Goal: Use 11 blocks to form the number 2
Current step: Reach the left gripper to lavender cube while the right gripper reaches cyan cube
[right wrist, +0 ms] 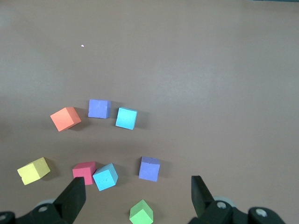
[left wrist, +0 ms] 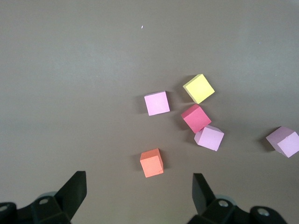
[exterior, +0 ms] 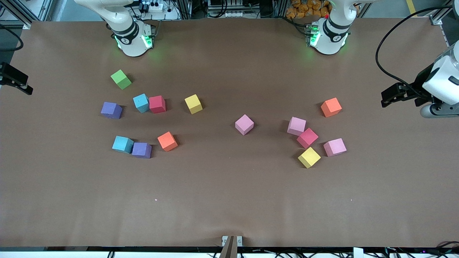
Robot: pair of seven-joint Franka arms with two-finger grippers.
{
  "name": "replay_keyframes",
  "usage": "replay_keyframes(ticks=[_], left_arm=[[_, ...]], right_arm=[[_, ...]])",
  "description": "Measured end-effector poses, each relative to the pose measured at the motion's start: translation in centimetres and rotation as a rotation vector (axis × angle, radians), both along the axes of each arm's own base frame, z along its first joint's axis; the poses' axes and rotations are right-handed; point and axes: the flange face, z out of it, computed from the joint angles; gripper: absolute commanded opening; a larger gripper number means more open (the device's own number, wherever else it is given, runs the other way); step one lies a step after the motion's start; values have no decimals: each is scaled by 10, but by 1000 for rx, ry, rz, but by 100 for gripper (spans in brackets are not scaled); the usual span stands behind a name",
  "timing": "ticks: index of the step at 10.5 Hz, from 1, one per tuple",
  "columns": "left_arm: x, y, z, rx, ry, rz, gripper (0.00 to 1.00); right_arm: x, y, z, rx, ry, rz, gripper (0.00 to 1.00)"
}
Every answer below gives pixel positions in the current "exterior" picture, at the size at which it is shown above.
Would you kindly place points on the red foam cube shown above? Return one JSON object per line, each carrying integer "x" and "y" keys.
{"x": 307, "y": 138}
{"x": 157, "y": 104}

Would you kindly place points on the pink foam cube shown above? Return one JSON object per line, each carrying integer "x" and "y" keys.
{"x": 335, "y": 147}
{"x": 296, "y": 126}
{"x": 244, "y": 124}

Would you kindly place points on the yellow foam cube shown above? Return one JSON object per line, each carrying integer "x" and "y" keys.
{"x": 309, "y": 157}
{"x": 193, "y": 104}

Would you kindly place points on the blue foam cube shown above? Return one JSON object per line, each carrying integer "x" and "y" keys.
{"x": 122, "y": 144}
{"x": 141, "y": 103}

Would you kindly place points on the purple foam cube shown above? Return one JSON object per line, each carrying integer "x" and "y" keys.
{"x": 141, "y": 150}
{"x": 111, "y": 110}

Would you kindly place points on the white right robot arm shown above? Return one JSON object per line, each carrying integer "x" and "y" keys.
{"x": 132, "y": 46}

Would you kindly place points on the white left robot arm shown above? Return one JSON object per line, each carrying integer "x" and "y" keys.
{"x": 328, "y": 43}

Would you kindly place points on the orange foam cube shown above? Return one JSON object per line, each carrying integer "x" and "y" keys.
{"x": 167, "y": 141}
{"x": 331, "y": 107}

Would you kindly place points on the green foam cube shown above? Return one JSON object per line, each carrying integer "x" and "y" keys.
{"x": 121, "y": 79}

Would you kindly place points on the bag of orange snacks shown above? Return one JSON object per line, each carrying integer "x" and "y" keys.
{"x": 308, "y": 9}

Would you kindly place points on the white power strip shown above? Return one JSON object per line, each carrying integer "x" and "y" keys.
{"x": 153, "y": 6}

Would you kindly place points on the black equipment rack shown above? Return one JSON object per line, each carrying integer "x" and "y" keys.
{"x": 233, "y": 7}

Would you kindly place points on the brown paper table cover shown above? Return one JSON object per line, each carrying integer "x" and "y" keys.
{"x": 229, "y": 186}

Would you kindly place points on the aluminium frame profile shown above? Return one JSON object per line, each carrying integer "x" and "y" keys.
{"x": 443, "y": 12}
{"x": 16, "y": 12}

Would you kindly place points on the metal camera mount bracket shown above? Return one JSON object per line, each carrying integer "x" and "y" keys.
{"x": 232, "y": 245}

